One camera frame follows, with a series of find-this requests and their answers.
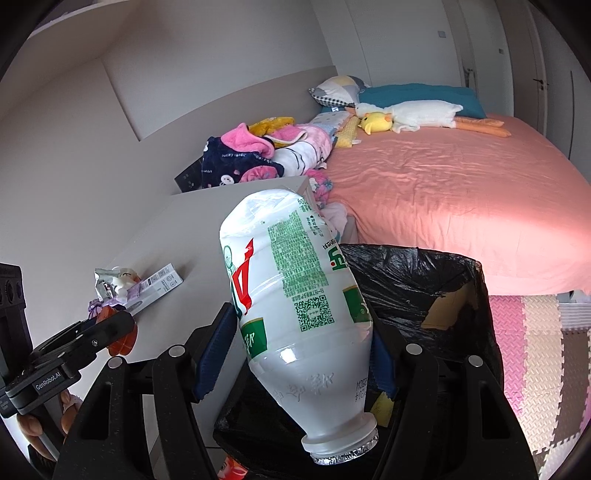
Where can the teal pillow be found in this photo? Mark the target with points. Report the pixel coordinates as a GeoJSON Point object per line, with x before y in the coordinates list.
{"type": "Point", "coordinates": [438, 94]}

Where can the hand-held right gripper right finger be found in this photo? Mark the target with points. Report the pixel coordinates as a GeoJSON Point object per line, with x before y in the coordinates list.
{"type": "Point", "coordinates": [383, 364]}

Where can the patchwork pillow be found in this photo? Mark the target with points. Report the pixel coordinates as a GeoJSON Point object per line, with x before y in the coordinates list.
{"type": "Point", "coordinates": [337, 90]}

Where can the orange translucent plastic piece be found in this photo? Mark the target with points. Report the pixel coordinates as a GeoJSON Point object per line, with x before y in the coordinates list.
{"type": "Point", "coordinates": [123, 341]}

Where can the navy printed fleece blanket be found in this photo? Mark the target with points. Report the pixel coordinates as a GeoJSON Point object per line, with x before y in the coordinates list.
{"type": "Point", "coordinates": [221, 161]}

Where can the yellow dotted cloth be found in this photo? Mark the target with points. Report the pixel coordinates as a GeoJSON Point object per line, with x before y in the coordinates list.
{"type": "Point", "coordinates": [346, 134]}

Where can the small white toy figure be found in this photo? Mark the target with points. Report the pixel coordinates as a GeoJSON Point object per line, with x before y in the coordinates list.
{"type": "Point", "coordinates": [124, 279]}

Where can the white rectangular carton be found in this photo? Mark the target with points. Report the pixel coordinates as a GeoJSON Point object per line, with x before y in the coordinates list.
{"type": "Point", "coordinates": [159, 281]}

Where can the yellow duck plush toy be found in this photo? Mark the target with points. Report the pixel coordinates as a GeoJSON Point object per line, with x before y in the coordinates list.
{"type": "Point", "coordinates": [376, 123]}

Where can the pink floral cloth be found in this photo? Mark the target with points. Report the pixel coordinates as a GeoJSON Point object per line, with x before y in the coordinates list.
{"type": "Point", "coordinates": [321, 184]}

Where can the white plastic bottle green label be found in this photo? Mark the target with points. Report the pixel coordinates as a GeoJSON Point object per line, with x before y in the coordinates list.
{"type": "Point", "coordinates": [295, 323]}

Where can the pink fleece blanket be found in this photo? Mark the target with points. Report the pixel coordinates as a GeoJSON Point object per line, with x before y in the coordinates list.
{"type": "Point", "coordinates": [242, 138]}

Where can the white cartoon print blanket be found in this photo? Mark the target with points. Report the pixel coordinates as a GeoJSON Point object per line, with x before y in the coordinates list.
{"type": "Point", "coordinates": [300, 159]}

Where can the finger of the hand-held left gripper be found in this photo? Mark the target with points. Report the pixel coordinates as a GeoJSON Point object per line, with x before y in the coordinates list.
{"type": "Point", "coordinates": [106, 330]}

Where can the yellow plush cloth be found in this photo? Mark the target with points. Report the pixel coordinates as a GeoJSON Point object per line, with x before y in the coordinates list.
{"type": "Point", "coordinates": [270, 125]}

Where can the crumpled silver wrapper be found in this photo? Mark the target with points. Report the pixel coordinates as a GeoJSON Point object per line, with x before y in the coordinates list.
{"type": "Point", "coordinates": [102, 281]}

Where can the white goose plush toy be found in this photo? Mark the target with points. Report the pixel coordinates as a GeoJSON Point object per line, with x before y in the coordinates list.
{"type": "Point", "coordinates": [415, 113]}

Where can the purple wrapper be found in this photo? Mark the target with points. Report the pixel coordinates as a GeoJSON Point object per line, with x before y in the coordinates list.
{"type": "Point", "coordinates": [104, 305]}

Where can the pastel foam floor mat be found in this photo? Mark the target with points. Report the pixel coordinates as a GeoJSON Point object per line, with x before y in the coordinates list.
{"type": "Point", "coordinates": [531, 369]}

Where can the cardboard bin with black bag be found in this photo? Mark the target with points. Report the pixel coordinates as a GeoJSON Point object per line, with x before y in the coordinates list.
{"type": "Point", "coordinates": [415, 286]}

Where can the white door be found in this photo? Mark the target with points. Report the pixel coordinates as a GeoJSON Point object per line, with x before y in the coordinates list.
{"type": "Point", "coordinates": [485, 55]}

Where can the bed with pink sheet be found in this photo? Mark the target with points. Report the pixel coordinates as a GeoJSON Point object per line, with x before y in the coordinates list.
{"type": "Point", "coordinates": [461, 194]}

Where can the white wardrobe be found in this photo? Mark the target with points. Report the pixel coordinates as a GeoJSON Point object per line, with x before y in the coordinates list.
{"type": "Point", "coordinates": [554, 69]}

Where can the person's left hand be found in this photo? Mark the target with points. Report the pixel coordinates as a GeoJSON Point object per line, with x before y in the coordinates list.
{"type": "Point", "coordinates": [30, 427]}

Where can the red snack packet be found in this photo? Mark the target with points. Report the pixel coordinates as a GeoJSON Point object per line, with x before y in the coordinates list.
{"type": "Point", "coordinates": [233, 470]}

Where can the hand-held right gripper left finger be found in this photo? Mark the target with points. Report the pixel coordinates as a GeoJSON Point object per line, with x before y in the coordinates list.
{"type": "Point", "coordinates": [214, 355]}

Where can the black wall panel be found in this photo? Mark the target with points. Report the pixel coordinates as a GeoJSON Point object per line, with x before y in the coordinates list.
{"type": "Point", "coordinates": [189, 177]}

